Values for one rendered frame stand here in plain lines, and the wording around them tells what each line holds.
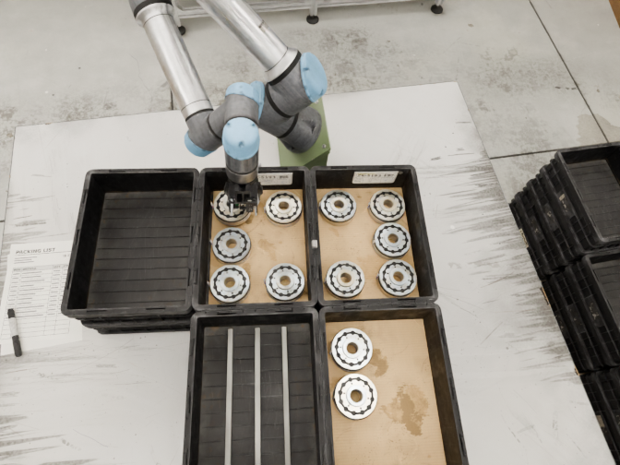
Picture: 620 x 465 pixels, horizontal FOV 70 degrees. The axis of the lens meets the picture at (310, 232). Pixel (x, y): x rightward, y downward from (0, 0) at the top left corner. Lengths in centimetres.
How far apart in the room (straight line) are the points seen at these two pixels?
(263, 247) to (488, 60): 224
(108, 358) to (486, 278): 112
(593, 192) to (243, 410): 159
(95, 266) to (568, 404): 134
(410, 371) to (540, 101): 218
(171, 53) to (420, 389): 100
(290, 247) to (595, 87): 248
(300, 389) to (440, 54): 236
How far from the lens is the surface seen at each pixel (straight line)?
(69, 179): 163
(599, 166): 219
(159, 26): 118
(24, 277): 153
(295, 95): 122
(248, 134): 92
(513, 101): 295
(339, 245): 124
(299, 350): 115
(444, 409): 115
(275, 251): 122
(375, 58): 290
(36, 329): 146
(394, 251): 123
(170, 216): 130
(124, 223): 133
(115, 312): 113
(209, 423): 114
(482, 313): 143
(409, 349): 119
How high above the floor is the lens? 196
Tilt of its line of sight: 65 degrees down
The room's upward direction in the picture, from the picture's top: 7 degrees clockwise
